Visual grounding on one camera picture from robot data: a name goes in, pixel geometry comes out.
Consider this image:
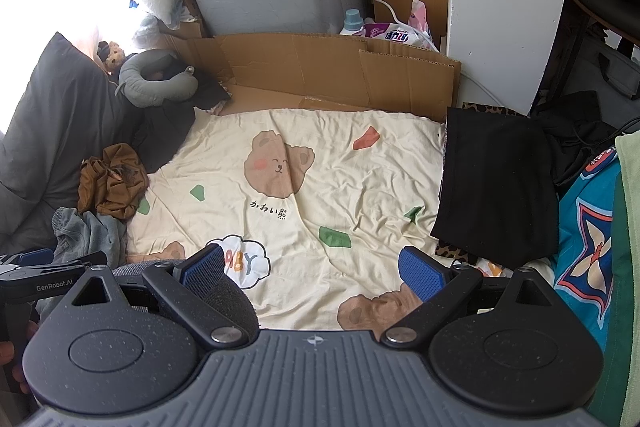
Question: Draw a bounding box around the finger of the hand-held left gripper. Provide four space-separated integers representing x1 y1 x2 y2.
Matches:
0 248 55 272

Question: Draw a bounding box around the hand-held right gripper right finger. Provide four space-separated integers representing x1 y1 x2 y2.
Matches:
381 246 553 350

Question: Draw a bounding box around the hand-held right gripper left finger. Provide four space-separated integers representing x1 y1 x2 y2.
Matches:
72 244 251 349

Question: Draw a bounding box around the brown printed t-shirt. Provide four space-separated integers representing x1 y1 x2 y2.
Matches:
77 143 150 220

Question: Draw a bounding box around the black clothes pile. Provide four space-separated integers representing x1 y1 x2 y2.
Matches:
530 91 621 198

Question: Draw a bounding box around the person's left hand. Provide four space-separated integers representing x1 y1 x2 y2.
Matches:
0 321 40 395

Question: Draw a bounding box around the grey-blue garment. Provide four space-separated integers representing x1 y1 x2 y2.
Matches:
37 207 128 308

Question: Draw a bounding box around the black folded garment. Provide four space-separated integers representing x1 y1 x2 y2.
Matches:
431 106 561 267

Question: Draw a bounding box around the black crumpled garment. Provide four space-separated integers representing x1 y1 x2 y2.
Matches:
107 72 233 172

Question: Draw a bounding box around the dark grey duvet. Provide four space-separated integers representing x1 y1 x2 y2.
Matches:
0 32 196 258

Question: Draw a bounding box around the cream bear print blanket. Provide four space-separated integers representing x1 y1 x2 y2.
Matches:
125 107 556 333

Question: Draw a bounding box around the teal printed cloth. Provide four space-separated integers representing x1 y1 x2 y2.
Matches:
550 144 623 353

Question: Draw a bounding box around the leopard print cloth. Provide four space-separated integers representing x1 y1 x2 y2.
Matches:
435 102 531 265

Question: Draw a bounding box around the grey neck pillow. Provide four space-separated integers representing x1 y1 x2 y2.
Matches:
115 49 197 108

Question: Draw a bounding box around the green cloth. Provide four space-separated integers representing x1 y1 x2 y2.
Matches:
587 132 640 427

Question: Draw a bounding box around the small plush toy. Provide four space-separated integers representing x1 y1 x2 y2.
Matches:
97 41 126 72

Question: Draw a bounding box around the low folded cardboard sheet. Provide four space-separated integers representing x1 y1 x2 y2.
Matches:
155 33 462 122

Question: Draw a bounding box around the pink white plastic bag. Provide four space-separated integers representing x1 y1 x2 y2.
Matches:
407 0 433 45

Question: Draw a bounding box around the white detergent bottle blue cap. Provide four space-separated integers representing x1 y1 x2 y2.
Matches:
340 9 373 36

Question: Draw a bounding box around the white purple plastic bag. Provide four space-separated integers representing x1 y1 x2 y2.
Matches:
365 0 451 52

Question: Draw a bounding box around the white cabinet panel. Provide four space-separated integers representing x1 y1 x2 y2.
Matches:
446 0 576 115

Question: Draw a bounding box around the black chair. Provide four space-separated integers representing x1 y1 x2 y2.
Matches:
545 0 640 58

